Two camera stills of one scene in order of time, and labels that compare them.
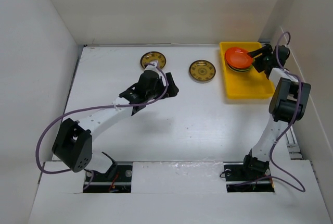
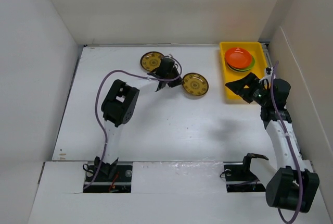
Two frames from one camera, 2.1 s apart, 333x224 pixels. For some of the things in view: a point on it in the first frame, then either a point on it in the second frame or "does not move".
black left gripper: (171, 90) to (176, 82)
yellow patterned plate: (153, 56) does not move
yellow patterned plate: (202, 70) to (195, 85)
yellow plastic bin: (250, 84) does not move
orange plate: (238, 57) does not move
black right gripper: (266, 50) to (250, 81)
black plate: (238, 71) does not move
